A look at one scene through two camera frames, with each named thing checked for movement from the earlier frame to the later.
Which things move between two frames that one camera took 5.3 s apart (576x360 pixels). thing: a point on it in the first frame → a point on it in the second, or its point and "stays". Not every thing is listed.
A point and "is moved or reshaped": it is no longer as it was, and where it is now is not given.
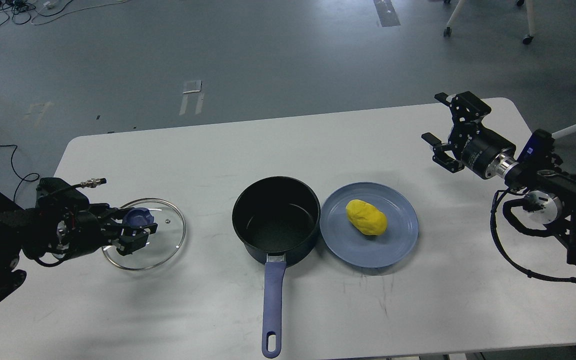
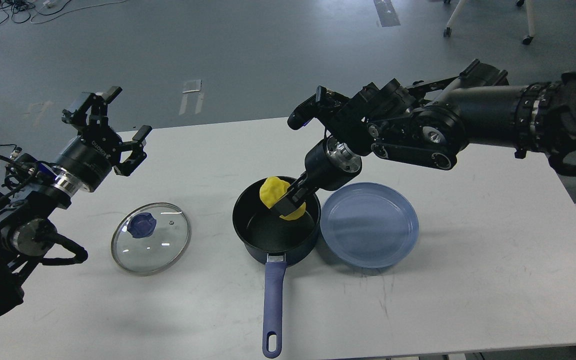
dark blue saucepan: x=277 y=218 stays
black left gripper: x=96 y=226 → x=89 y=159
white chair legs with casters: x=527 y=40 stays
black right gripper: x=476 y=146 → x=330 y=163
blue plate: x=372 y=251 stays
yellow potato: x=366 y=218 → x=272 y=188
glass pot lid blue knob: x=138 y=217 is moved or reshaped
